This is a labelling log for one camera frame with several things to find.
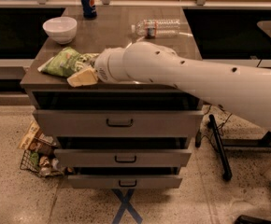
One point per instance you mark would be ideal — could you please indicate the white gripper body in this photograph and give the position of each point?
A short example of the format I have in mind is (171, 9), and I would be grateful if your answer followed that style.
(102, 66)

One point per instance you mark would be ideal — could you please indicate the blue Pepsi soda can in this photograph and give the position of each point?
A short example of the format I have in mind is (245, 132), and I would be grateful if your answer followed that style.
(89, 10)

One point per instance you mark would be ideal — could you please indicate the snack box beside basket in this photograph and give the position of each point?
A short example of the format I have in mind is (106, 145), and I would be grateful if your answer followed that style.
(35, 140)

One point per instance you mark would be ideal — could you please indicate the blue tape floor cross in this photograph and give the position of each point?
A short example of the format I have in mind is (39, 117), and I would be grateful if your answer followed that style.
(125, 199)

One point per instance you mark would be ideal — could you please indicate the bottom grey drawer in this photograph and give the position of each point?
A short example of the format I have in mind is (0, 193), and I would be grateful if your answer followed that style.
(124, 181)

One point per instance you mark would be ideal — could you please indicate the top grey drawer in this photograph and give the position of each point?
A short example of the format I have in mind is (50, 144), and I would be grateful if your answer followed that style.
(67, 123)

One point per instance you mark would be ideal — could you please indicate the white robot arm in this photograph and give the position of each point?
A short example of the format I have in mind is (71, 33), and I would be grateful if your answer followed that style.
(241, 90)

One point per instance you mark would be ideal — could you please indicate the white ceramic bowl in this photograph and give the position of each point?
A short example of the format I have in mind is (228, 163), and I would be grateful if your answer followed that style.
(61, 29)

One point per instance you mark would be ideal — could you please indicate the middle grey drawer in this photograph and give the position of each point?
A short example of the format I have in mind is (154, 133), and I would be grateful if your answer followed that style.
(123, 157)

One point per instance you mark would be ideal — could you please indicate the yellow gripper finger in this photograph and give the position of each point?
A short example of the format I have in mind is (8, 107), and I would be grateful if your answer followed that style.
(84, 77)

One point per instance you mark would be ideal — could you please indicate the grey three-drawer cabinet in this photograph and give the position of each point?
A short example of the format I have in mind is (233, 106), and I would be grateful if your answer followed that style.
(48, 92)

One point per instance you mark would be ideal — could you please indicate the wire basket of snacks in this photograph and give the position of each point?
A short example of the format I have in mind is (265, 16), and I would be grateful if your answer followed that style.
(41, 165)

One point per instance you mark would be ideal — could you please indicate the black table leg frame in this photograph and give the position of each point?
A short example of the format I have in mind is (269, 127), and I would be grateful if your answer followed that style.
(221, 144)

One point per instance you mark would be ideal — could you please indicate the clear plastic water bottle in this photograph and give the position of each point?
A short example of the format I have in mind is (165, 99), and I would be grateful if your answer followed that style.
(152, 28)

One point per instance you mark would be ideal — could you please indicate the grey drawer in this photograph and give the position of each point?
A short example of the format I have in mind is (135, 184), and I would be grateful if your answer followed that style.
(67, 123)
(124, 181)
(123, 157)

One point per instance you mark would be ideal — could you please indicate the green jalapeno chip bag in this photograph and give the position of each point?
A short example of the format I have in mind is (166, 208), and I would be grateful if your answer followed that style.
(67, 62)

